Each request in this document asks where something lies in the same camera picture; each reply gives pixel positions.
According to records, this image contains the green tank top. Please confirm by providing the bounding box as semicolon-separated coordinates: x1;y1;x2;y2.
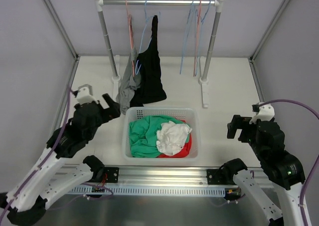
129;115;192;158

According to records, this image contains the grey tank top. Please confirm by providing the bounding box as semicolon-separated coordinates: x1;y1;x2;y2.
116;48;141;115

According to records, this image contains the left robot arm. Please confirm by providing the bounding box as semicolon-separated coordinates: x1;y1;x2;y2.
0;93;120;226

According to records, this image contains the aluminium mounting rail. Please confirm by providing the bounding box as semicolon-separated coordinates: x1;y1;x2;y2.
59;164;275;187

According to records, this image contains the white slotted cable duct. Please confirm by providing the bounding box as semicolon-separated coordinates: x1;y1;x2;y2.
67;185;226;197

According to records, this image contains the white and silver clothes rack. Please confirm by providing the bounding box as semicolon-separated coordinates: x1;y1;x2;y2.
94;0;225;108

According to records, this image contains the white plastic basket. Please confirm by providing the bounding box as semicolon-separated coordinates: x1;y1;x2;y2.
122;107;201;166

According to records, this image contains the black tank top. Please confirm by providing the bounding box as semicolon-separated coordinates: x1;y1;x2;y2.
130;15;167;107

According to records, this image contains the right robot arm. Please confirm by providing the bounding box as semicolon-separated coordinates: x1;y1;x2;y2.
216;115;311;226

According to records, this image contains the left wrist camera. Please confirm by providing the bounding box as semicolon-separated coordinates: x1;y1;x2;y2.
72;84;98;105

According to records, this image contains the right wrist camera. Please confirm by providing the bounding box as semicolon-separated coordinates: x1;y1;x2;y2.
249;104;275;124

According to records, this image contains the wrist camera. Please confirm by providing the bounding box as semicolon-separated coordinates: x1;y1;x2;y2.
249;104;275;124
72;84;98;105

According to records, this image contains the white tank top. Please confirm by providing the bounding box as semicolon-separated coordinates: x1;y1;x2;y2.
155;120;193;156

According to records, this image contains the red tank top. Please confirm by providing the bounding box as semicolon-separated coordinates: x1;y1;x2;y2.
158;119;194;159

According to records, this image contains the pink wire hanger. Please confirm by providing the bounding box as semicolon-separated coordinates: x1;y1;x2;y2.
125;0;135;77
193;0;201;77

